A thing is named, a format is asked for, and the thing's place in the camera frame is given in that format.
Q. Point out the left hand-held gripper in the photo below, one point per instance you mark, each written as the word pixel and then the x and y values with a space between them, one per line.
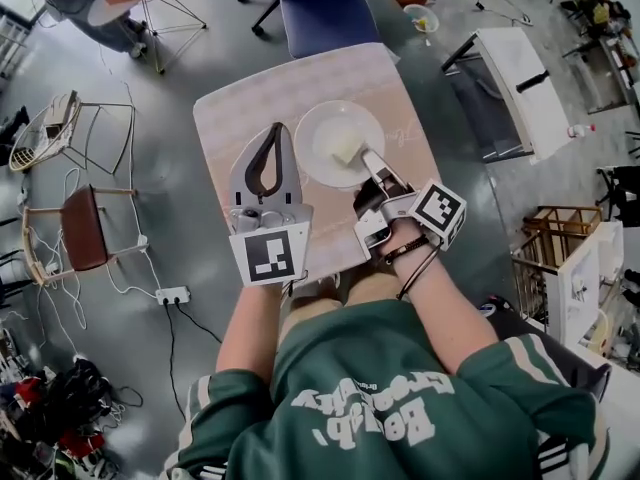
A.
pixel 267 260

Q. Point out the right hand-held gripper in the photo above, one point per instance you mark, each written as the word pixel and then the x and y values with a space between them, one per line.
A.
pixel 437 208

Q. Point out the pale yellow food piece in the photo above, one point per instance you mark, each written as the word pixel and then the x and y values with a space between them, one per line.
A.
pixel 346 147

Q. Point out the white plate of food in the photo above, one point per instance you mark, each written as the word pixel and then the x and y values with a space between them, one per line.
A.
pixel 320 133

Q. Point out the person's right forearm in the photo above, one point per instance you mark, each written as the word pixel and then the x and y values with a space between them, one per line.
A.
pixel 440 318

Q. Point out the person's left forearm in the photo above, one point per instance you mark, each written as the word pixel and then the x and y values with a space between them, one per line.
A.
pixel 250 328

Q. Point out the person's right hand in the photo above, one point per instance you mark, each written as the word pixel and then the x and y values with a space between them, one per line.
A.
pixel 402 233

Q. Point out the pale pink table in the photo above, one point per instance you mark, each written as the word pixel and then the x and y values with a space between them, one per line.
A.
pixel 240 118

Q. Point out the khaki shorts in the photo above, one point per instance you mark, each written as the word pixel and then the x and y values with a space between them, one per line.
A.
pixel 360 293

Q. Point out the white power strip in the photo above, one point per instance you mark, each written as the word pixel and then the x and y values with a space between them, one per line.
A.
pixel 173 295

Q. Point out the white plastic bowl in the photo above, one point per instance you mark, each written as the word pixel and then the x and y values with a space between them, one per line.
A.
pixel 421 18

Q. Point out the white bench table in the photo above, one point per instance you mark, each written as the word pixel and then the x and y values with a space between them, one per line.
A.
pixel 520 93

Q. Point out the blue chair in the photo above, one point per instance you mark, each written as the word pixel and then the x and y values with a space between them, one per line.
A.
pixel 325 8

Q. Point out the wooden slatted rack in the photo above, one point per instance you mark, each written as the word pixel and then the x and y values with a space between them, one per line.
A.
pixel 540 248

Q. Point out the brown seat wooden chair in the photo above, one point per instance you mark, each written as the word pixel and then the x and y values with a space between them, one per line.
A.
pixel 85 228

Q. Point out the white bottle red cap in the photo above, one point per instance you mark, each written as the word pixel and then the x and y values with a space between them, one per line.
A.
pixel 580 130

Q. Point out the green printed shirt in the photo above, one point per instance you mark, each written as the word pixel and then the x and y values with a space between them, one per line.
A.
pixel 380 408

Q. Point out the round white side table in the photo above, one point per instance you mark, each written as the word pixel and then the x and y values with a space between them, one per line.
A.
pixel 107 5

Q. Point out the white cabinet box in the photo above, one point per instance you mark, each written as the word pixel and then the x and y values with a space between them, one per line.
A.
pixel 585 288

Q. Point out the black metal chair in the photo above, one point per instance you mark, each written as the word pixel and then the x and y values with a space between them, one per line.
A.
pixel 622 188

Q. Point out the black seat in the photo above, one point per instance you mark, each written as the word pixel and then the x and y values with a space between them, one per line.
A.
pixel 560 348

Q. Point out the cluttered grey desk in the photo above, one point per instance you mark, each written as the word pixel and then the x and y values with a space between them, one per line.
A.
pixel 605 33

